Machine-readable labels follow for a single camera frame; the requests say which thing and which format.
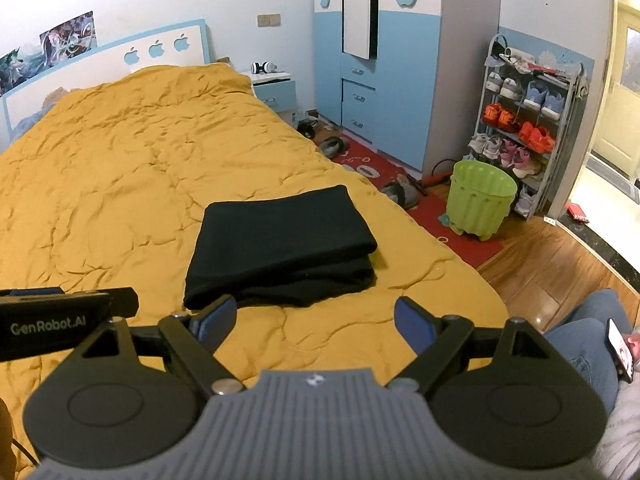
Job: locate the black pants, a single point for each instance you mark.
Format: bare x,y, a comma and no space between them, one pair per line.
280,240

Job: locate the blue and white nightstand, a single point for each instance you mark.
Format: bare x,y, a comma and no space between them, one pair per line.
275,92

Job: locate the group of assorted shoes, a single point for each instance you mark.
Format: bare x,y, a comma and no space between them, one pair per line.
530,135

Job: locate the blue pillow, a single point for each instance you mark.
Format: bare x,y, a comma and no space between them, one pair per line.
35,112

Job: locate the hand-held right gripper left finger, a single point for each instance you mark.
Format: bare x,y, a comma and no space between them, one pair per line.
220,317

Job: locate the red floor rug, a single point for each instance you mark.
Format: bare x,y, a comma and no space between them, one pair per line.
450,240

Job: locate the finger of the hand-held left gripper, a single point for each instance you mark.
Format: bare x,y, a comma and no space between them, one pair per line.
124,302

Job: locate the red packet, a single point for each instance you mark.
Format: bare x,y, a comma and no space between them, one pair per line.
578,211

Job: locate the blue and white wardrobe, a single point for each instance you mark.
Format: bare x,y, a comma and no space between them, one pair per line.
400,60

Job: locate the white and blue headboard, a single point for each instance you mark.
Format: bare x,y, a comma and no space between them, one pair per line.
105,67

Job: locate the green plastic bin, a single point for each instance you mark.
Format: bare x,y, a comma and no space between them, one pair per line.
477,195

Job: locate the wall light switch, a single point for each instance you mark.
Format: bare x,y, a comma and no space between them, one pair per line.
269,20

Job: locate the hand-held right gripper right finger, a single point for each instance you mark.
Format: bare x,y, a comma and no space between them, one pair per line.
407,322

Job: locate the orange air pump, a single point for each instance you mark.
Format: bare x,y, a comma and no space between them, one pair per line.
437,177

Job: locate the black smartphone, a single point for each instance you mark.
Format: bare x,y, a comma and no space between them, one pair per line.
619,347

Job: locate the grey shoe rack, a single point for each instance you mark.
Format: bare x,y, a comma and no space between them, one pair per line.
565,125

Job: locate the grey slippers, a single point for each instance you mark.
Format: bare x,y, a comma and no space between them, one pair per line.
402,192
334,146

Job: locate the wall poster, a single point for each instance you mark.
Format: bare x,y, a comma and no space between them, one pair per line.
55,45

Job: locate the white headphones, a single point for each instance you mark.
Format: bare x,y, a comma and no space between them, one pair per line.
263,67

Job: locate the yellow quilted blanket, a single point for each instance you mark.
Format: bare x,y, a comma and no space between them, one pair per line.
125,160

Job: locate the cream door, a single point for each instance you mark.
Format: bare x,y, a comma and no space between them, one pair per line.
617,110

